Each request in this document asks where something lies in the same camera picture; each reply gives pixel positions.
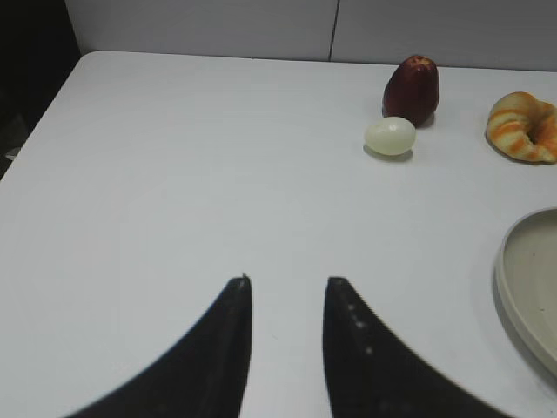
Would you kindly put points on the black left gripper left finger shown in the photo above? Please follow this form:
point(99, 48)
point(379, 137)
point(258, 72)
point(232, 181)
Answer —
point(203, 375)

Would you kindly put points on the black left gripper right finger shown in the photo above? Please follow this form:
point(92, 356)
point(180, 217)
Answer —
point(370, 372)

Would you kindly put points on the pale grey ceramic plate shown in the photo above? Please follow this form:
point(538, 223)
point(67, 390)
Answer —
point(525, 279)

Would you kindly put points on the white egg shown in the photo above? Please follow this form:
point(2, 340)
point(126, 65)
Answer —
point(392, 136)

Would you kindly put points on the dark red wax apple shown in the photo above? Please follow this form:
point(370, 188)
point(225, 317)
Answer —
point(412, 92)

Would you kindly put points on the brown twisted bread roll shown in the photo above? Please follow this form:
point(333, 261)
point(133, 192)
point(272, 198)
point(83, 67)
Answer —
point(523, 128)

